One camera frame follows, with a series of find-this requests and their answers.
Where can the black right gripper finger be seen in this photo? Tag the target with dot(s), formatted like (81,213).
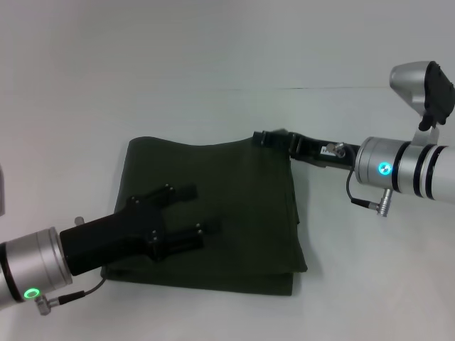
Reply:
(270,136)

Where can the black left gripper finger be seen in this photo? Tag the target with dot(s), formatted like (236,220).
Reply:
(181,191)
(185,239)

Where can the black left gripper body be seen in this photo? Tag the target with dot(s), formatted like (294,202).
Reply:
(106,238)

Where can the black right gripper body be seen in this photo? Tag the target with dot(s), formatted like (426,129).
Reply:
(320,151)

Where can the dark green FREE! t-shirt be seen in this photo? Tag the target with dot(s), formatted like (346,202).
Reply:
(231,177)

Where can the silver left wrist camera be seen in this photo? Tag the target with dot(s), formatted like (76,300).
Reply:
(1,192)

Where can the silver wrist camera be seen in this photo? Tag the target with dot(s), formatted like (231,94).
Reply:
(409,78)
(1,192)

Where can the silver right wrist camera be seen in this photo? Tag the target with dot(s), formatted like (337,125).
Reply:
(409,78)

